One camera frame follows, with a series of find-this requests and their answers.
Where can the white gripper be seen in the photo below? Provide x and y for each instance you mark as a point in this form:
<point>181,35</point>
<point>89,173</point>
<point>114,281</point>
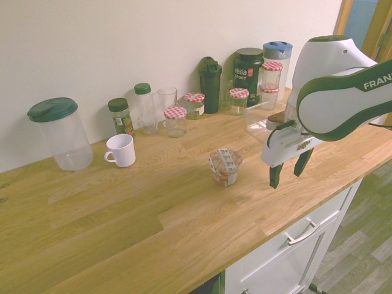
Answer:
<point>283,148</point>

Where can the cereal cup with foil lid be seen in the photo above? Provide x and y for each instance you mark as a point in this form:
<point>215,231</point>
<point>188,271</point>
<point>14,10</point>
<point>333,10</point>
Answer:
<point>225,167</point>

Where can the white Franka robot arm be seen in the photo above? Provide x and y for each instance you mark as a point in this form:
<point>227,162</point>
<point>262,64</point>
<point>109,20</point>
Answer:
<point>330,101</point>

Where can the clear plastic container tray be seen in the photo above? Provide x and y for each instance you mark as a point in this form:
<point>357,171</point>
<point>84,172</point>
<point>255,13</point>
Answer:
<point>255,125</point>

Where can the empty jar red checkered lid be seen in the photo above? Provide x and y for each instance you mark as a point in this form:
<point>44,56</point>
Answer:
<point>269,98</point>
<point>238,101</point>
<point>271,75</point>
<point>175,122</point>

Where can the white kitchen cabinet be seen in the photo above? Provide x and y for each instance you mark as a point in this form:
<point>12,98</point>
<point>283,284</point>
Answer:
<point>284,254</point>

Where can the short clear drinking glass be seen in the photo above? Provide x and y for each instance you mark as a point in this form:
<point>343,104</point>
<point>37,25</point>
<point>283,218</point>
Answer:
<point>225,96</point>

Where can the dark Vega Sport tub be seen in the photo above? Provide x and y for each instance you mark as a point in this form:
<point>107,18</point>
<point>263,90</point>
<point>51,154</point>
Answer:
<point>247,76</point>

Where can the clear pitcher blue lid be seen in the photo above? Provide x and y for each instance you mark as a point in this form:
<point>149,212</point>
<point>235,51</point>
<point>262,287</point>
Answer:
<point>283,61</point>

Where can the labelled jar red checkered lid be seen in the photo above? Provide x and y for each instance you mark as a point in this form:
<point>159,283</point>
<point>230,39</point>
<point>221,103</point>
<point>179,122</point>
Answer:
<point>194,105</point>

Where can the dark green shaker bottle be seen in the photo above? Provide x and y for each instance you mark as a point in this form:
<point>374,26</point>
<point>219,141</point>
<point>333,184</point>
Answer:
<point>210,85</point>

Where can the silver cabinet knob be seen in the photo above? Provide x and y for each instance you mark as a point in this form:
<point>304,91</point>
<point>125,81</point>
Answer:
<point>245,291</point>

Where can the tall clear drinking glass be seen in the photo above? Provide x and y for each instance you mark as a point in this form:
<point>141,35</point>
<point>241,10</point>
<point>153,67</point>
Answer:
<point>168,98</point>

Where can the clear bottle green cap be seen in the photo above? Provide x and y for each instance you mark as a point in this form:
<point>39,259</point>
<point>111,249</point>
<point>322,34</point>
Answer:
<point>146,110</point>

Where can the white mug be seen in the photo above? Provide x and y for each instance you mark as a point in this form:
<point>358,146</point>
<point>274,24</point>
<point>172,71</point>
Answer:
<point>122,151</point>

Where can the spice jar dark lid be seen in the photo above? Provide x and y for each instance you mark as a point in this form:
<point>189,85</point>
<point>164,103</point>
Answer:
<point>122,118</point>

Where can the large clear canister green lid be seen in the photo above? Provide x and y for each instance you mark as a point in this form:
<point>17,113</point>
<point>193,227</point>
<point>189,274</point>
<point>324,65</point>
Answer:
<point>65,137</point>

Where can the wooden door frame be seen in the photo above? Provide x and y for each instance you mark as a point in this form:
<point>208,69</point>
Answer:
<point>343,18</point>

